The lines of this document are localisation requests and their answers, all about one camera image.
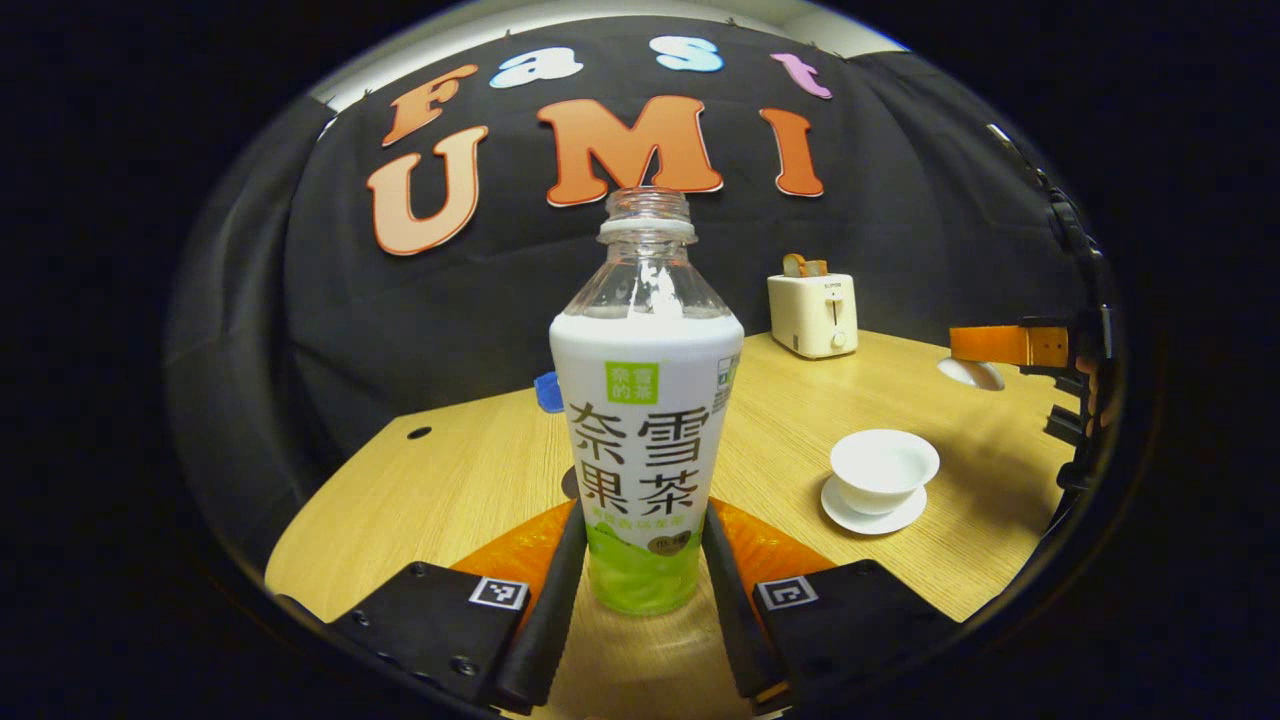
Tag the toast slice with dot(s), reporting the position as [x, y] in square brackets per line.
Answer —
[794, 266]
[816, 268]

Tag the white toaster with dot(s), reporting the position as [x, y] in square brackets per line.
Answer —
[815, 315]

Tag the black backdrop cloth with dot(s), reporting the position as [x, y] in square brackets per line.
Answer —
[300, 330]

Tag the white teacup lid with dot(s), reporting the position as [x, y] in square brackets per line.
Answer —
[970, 374]

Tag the blue towel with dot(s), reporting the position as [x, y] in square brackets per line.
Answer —
[548, 393]

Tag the dark coaster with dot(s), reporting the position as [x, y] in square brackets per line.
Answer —
[569, 484]

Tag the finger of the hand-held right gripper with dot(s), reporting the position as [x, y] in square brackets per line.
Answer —
[1005, 345]

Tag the white teacup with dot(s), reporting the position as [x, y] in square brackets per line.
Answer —
[882, 470]

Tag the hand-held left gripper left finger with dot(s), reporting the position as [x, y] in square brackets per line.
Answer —
[550, 620]

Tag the white saucer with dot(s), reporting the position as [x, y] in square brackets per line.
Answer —
[875, 522]

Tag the white label water bottle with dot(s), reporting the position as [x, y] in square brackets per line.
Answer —
[645, 420]

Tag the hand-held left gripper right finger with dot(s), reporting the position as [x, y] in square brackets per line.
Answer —
[735, 610]

